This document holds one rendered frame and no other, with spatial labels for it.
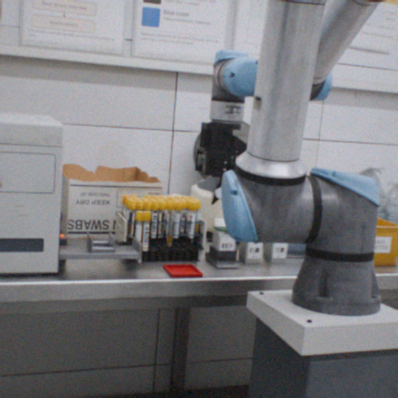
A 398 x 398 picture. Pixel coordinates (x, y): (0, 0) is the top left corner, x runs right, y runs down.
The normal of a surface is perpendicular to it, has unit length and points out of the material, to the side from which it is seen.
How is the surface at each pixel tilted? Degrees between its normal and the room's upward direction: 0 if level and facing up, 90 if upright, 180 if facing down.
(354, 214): 85
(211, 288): 90
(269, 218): 98
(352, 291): 68
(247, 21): 94
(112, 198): 93
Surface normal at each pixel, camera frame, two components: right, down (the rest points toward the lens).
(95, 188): 0.29, 0.33
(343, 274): -0.10, -0.22
